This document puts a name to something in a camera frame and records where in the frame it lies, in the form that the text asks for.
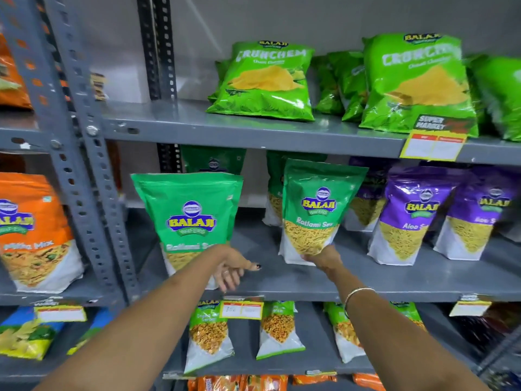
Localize person's left hand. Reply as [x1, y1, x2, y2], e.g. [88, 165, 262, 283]
[212, 244, 262, 294]

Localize person's right hand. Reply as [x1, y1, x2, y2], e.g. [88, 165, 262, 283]
[303, 244, 345, 282]

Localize large dark green snack pouch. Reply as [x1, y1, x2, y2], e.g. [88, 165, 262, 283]
[131, 172, 244, 291]

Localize person's left forearm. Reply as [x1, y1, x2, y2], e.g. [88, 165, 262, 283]
[34, 245, 228, 391]

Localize person's right forearm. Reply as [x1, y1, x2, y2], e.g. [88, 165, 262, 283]
[331, 268, 490, 391]

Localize small green-top snack packet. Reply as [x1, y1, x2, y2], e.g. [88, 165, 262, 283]
[323, 301, 367, 364]
[183, 300, 235, 375]
[390, 301, 428, 333]
[256, 301, 306, 361]

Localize purple snack pouch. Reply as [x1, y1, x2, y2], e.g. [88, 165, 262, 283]
[343, 156, 392, 233]
[433, 166, 521, 261]
[367, 165, 469, 266]

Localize orange snack packet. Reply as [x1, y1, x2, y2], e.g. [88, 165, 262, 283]
[352, 373, 386, 391]
[187, 375, 289, 391]
[292, 374, 338, 386]

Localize grey metal shelf rack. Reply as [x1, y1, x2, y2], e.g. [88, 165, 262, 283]
[41, 0, 521, 391]
[0, 0, 125, 391]

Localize yellow price label black header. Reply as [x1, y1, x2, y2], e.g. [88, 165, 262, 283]
[400, 114, 469, 162]

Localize blue and yellow snack bag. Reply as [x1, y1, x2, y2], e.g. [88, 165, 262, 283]
[0, 307, 66, 361]
[66, 308, 115, 356]

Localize dark snack packets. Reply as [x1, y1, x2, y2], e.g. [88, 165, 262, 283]
[451, 302, 521, 364]

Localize row of lime chip bags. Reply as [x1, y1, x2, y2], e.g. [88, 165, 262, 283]
[206, 33, 521, 142]

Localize orange snack pouch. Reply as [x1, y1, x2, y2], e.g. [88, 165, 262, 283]
[0, 172, 85, 294]

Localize black slotted upright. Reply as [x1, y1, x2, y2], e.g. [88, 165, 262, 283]
[135, 0, 183, 174]

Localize brown packet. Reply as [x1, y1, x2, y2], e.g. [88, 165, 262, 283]
[90, 72, 107, 102]

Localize orange chip bag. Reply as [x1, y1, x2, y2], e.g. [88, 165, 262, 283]
[0, 31, 33, 110]

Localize silver bracelet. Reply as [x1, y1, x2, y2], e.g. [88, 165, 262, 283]
[344, 287, 377, 319]

